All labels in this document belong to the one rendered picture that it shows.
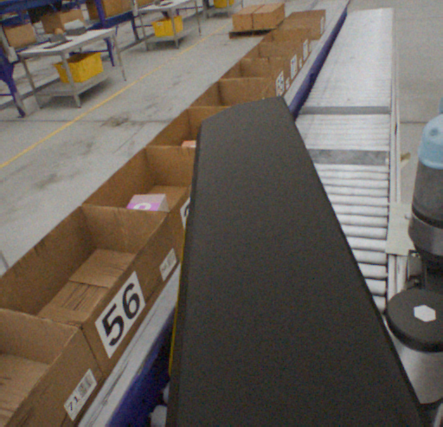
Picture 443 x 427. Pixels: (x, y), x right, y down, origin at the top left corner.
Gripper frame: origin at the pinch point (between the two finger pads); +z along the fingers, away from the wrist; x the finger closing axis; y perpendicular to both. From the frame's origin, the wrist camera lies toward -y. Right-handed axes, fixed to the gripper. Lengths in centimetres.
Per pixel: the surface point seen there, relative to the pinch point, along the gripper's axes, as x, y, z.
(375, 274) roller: 7, 50, 31
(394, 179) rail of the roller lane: 2, 108, 31
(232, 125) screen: 16, -31, -50
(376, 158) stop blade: 9, 120, 27
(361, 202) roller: 13, 89, 30
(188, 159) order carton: 72, 68, 4
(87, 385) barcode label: 59, -14, 12
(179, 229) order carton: 59, 32, 7
